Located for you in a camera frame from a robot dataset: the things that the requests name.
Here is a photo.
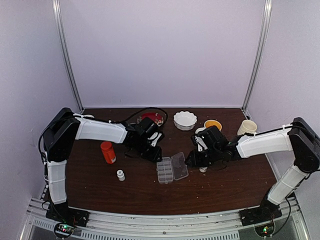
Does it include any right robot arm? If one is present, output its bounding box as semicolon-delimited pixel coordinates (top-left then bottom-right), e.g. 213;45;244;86
185;117;320;221

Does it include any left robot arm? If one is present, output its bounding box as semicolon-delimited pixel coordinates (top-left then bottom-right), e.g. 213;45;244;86
40;107;164;222

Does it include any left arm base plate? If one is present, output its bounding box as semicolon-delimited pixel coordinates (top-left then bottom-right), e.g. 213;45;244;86
45;202;90;227

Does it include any red floral plate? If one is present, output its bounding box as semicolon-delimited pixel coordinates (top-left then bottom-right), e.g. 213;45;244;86
136;112;164;127

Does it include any floral mug yellow inside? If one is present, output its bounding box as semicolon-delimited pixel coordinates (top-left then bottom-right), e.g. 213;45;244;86
195;119;222;134

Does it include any small white dropper bottle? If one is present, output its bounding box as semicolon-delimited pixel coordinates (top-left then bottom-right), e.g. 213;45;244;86
116;169;126;182

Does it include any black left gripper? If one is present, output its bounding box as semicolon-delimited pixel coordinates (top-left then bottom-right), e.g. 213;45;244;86
135;136;163;163

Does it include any clear plastic pill organizer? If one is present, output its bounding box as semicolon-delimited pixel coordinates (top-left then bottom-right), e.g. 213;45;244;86
156;152;189;184

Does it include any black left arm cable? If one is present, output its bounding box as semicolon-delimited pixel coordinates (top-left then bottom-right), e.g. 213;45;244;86
109;106;169;126

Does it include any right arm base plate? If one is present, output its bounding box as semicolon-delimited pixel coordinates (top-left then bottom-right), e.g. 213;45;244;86
239;205;283;226

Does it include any aluminium front rail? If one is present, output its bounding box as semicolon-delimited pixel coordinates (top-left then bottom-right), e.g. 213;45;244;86
19;197;311;240

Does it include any left aluminium frame post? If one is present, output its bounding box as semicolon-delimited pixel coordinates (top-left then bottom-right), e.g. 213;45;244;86
52;0;84;112

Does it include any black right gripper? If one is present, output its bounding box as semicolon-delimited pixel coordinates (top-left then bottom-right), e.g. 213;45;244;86
184;146;221;168

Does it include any small white pill bottle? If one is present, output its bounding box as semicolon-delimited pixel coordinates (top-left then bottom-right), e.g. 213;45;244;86
199;167;208;173

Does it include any right aluminium frame post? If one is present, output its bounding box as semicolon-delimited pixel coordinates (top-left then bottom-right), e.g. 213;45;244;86
241;0;273;113

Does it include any cream ribbed mug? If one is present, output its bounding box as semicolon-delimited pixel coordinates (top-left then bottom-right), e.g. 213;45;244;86
237;119;258;136

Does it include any orange pill bottle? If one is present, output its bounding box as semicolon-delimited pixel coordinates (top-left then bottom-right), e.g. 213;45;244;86
100;141;117;164

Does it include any aluminium frame post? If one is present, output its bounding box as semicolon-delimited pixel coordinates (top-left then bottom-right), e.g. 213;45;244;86
52;0;84;112
241;0;273;113

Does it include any white scalloped bowl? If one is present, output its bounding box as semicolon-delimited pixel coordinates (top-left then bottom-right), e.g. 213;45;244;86
173;111;198;131

